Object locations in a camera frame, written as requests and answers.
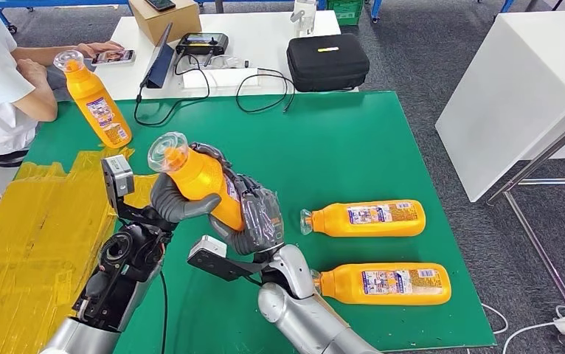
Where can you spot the person's right hand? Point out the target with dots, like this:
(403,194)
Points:
(33,73)

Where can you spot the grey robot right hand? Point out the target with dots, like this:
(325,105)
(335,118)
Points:
(263,220)

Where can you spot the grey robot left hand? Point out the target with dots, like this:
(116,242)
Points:
(170,205)

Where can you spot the person's left hand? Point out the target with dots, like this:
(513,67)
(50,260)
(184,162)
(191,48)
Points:
(99,47)

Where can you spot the black smartphone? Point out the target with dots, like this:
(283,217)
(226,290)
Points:
(116,58)
(160,4)

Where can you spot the orange juice bottle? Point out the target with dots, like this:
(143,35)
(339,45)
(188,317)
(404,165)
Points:
(375,220)
(199,181)
(97,107)
(390,283)

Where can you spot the person's right forearm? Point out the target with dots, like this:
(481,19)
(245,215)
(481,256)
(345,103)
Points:
(38,105)

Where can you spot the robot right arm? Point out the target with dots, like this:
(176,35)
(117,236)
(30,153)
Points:
(302,317)

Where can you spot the person's left forearm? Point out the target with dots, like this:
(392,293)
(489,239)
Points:
(43,53)

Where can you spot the tablet in blue case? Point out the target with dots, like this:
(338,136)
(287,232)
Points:
(162,66)

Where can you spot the brown cardboard box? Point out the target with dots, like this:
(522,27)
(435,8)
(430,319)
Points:
(165,22)

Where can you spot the black stool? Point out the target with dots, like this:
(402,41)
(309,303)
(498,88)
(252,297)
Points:
(4,159)

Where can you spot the black remote controller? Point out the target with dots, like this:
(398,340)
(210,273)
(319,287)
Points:
(202,44)

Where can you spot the white flat box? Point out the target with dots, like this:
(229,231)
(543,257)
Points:
(221,78)

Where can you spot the clear safety goggles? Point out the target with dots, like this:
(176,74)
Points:
(227,62)

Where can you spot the black zip carrying case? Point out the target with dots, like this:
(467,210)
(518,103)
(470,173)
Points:
(327,63)

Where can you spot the white table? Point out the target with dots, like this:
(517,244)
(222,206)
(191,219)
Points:
(272,27)

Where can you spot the green plastic crate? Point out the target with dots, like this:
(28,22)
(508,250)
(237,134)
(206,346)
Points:
(344,10)

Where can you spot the white cabinet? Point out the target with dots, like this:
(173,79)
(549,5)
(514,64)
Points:
(507,95)

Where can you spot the silver metal stand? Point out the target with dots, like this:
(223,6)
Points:
(546,151)

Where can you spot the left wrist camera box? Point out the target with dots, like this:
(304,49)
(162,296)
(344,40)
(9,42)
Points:
(118,178)

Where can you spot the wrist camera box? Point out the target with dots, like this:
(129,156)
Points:
(214,256)
(118,178)

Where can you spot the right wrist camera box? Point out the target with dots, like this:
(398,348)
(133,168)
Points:
(214,256)

